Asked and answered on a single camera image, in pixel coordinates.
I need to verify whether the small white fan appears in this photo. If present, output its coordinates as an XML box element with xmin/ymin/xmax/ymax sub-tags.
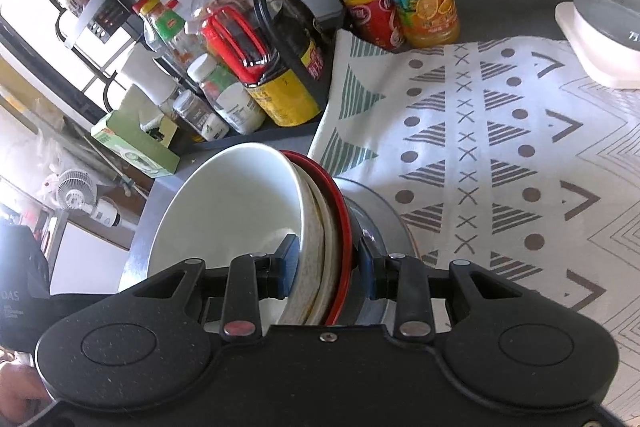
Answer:
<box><xmin>42</xmin><ymin>168</ymin><xmax>122</xmax><ymax>229</ymax></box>

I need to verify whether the white kettle base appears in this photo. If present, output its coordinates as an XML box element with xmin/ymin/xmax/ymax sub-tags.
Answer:
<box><xmin>555</xmin><ymin>2</ymin><xmax>640</xmax><ymax>90</ymax></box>

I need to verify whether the red rimmed bowl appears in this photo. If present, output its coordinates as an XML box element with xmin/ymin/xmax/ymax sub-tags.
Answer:
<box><xmin>279</xmin><ymin>150</ymin><xmax>359</xmax><ymax>326</ymax></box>

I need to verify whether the red drink can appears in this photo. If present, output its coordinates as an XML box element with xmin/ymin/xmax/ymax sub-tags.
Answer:
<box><xmin>342</xmin><ymin>0</ymin><xmax>407</xmax><ymax>54</ymax></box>

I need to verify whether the white paper cup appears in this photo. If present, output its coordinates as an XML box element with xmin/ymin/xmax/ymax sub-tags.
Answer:
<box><xmin>120</xmin><ymin>44</ymin><xmax>179</xmax><ymax>106</ymax></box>

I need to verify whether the dark spice jar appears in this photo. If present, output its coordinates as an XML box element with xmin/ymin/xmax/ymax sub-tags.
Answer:
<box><xmin>172</xmin><ymin>89</ymin><xmax>230</xmax><ymax>142</ymax></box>

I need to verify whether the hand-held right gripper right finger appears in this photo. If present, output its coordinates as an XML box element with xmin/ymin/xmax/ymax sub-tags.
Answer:
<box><xmin>357</xmin><ymin>237</ymin><xmax>527</xmax><ymax>341</ymax></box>

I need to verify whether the stainless steel bowl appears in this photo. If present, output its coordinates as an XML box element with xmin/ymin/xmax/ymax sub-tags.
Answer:
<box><xmin>331</xmin><ymin>177</ymin><xmax>424</xmax><ymax>326</ymax></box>

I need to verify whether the dark soy sauce bottle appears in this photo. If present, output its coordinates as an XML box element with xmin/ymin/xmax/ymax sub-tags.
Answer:
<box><xmin>252</xmin><ymin>0</ymin><xmax>327</xmax><ymax>128</ymax></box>

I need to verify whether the green label seasoning bottle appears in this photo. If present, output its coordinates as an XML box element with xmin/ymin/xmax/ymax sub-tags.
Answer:
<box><xmin>151</xmin><ymin>0</ymin><xmax>202</xmax><ymax>64</ymax></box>

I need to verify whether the person's left hand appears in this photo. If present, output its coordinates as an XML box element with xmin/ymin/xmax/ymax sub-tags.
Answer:
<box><xmin>0</xmin><ymin>362</ymin><xmax>50</xmax><ymax>427</ymax></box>

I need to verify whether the oil bottle with red handle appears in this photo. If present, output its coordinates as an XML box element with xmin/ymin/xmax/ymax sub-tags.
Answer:
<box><xmin>182</xmin><ymin>0</ymin><xmax>282</xmax><ymax>84</ymax></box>

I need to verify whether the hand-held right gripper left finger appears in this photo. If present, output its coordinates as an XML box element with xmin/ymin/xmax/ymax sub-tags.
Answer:
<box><xmin>117</xmin><ymin>233</ymin><xmax>302</xmax><ymax>341</ymax></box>

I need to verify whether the white ceramic bowl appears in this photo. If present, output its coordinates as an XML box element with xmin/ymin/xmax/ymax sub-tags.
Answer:
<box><xmin>147</xmin><ymin>143</ymin><xmax>307</xmax><ymax>326</ymax></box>

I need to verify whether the yellow cap seasoning bottle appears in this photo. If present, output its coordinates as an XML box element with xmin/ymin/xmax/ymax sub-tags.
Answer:
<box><xmin>132</xmin><ymin>0</ymin><xmax>168</xmax><ymax>54</ymax></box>

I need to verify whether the white cap supplement jar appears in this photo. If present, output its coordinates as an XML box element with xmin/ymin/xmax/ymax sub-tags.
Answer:
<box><xmin>187</xmin><ymin>54</ymin><xmax>267</xmax><ymax>134</ymax></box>

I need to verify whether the patterned white table cloth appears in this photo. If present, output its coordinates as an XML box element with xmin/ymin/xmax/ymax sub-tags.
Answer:
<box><xmin>306</xmin><ymin>29</ymin><xmax>640</xmax><ymax>360</ymax></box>

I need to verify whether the green cardboard box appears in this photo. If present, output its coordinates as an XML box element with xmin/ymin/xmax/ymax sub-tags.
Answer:
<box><xmin>90</xmin><ymin>109</ymin><xmax>181</xmax><ymax>179</ymax></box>

